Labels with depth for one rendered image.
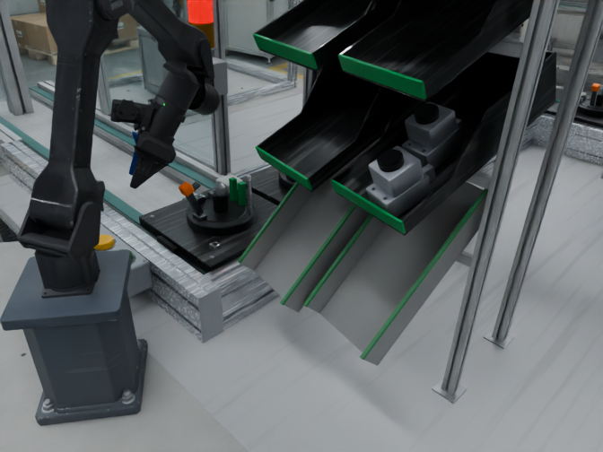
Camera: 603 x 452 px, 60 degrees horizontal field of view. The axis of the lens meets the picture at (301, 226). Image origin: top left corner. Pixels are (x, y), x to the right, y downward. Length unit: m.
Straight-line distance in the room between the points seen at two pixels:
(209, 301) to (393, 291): 0.32
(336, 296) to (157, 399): 0.32
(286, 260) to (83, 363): 0.33
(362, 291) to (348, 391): 0.18
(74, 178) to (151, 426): 0.37
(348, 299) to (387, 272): 0.07
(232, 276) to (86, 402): 0.30
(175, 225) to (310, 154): 0.40
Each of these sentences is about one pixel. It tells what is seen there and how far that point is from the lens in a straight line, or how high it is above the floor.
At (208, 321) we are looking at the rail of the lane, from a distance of 0.92.
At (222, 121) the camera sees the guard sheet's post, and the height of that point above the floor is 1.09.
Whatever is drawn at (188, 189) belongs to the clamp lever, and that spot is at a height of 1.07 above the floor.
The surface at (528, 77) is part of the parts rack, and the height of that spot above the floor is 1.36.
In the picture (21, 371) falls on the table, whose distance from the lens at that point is 0.98.
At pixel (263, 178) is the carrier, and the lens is 1.23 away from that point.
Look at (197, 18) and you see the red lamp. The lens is 1.14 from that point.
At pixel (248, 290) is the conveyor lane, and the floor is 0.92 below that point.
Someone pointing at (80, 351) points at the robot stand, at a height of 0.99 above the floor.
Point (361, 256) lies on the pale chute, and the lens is 0.78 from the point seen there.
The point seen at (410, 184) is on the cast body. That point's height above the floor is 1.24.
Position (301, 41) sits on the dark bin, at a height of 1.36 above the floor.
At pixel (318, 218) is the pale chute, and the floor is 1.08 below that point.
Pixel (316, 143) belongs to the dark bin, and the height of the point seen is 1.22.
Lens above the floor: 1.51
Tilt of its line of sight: 31 degrees down
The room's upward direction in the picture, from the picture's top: 2 degrees clockwise
